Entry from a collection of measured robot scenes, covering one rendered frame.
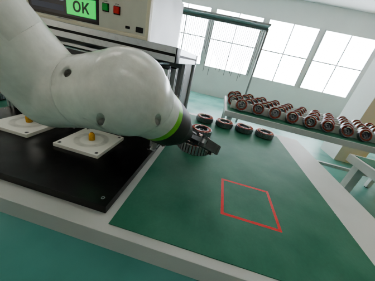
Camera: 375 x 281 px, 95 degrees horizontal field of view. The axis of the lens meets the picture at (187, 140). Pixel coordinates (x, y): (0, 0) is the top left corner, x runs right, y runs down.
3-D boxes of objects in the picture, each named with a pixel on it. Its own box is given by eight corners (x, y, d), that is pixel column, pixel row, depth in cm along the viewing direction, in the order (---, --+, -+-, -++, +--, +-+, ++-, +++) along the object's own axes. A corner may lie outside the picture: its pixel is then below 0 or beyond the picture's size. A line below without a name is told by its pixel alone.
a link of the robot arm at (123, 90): (130, 126, 15) (154, 15, 17) (33, 117, 19) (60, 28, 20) (182, 149, 28) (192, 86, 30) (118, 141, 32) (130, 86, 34)
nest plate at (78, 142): (97, 159, 52) (97, 155, 51) (53, 145, 53) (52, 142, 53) (123, 140, 65) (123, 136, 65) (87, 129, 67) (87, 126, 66)
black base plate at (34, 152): (105, 213, 39) (105, 206, 38) (-124, 139, 44) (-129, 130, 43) (167, 136, 81) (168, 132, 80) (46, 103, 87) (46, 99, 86)
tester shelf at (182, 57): (175, 63, 54) (177, 47, 52) (-12, 20, 60) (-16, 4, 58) (196, 64, 94) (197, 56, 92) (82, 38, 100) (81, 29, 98)
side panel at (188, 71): (172, 136, 82) (185, 64, 68) (166, 135, 82) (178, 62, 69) (184, 120, 107) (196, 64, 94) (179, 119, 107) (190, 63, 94)
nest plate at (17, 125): (27, 137, 54) (25, 134, 54) (-15, 125, 55) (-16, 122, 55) (66, 124, 68) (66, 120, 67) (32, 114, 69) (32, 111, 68)
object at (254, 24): (237, 125, 385) (273, 24, 304) (159, 105, 402) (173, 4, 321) (236, 119, 430) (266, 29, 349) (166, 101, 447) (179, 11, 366)
